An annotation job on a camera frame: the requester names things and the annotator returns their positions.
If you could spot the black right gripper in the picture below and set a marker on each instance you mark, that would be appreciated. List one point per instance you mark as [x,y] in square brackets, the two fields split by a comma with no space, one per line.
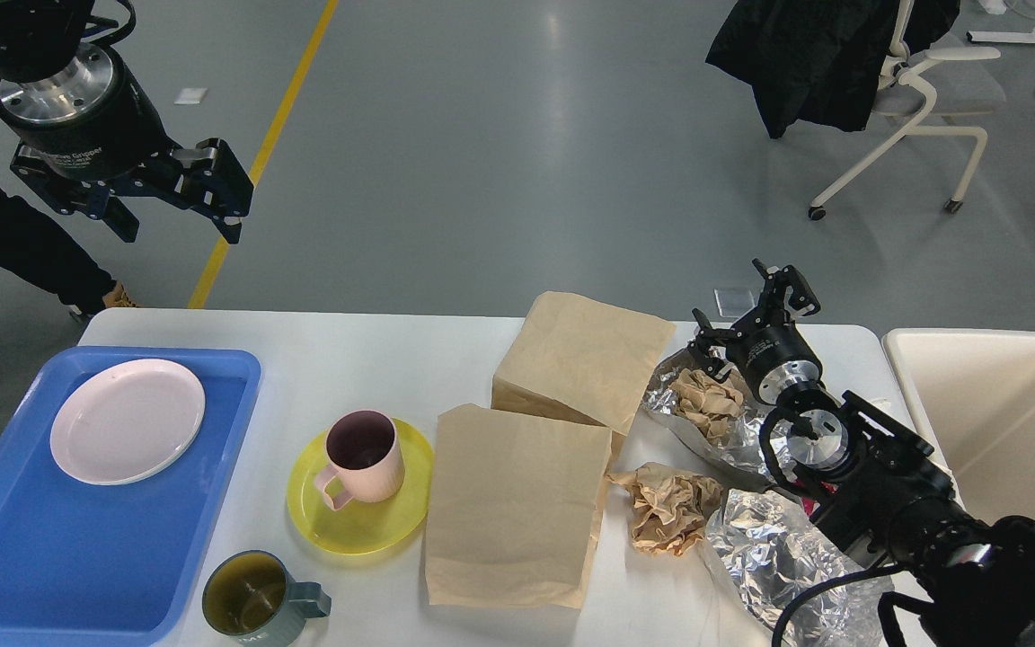
[775,358]

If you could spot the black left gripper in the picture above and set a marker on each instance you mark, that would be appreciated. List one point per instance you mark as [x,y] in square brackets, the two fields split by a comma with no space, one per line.
[92,122]

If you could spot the pink ribbed mug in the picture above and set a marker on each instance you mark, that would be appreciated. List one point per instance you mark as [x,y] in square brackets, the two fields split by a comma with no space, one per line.
[364,460]

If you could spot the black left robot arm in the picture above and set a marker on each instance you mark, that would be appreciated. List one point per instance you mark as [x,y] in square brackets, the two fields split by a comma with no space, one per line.
[39,38]

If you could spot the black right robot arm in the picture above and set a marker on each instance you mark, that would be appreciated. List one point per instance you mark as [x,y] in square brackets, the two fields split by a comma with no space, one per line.
[874,483]

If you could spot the crumpled paper in foil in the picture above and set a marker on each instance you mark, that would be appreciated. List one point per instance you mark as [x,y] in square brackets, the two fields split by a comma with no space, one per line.
[711,407]

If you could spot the upper aluminium foil sheet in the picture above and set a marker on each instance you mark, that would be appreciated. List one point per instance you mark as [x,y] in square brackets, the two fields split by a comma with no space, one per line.
[739,464]

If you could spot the aluminium foil sheet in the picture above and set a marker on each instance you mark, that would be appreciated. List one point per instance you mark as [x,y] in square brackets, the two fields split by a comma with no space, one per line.
[739,464]
[764,548]

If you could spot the person in black clothes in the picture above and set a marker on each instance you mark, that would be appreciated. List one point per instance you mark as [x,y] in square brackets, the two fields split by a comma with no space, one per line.
[37,249]

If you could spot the rear brown paper bag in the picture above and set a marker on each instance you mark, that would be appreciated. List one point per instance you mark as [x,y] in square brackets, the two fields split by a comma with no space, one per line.
[578,360]

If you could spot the brown paper bag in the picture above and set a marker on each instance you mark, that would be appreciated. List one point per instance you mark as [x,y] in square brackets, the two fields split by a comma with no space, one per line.
[515,509]
[578,360]

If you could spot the crumpled brown paper ball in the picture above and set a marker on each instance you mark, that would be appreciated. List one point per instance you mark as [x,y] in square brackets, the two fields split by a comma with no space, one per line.
[670,507]

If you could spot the lower aluminium foil sheet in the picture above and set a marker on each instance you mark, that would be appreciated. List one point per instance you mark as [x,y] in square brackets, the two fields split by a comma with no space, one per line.
[764,548]

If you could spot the pink plate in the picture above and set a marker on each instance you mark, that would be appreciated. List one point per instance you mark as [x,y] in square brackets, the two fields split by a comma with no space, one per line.
[128,422]

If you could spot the black jacket on chair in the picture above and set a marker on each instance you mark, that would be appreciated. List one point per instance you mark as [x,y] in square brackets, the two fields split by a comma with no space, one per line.
[814,61]

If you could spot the white plastic bin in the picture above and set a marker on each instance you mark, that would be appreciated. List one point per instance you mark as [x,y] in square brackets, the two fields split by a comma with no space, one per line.
[973,390]

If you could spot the white office chair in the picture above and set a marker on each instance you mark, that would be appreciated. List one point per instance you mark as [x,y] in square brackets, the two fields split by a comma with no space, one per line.
[925,97]

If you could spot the front brown paper bag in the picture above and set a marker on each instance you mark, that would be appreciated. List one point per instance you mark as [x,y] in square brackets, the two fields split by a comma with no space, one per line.
[515,509]

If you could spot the blue plastic tray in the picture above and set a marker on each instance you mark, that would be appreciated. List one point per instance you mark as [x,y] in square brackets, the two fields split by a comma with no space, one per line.
[95,565]

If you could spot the yellow plate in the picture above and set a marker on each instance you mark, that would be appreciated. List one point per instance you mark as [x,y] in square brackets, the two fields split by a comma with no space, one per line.
[361,528]

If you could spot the green grey mug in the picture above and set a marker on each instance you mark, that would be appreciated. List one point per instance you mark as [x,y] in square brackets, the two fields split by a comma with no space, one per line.
[253,599]

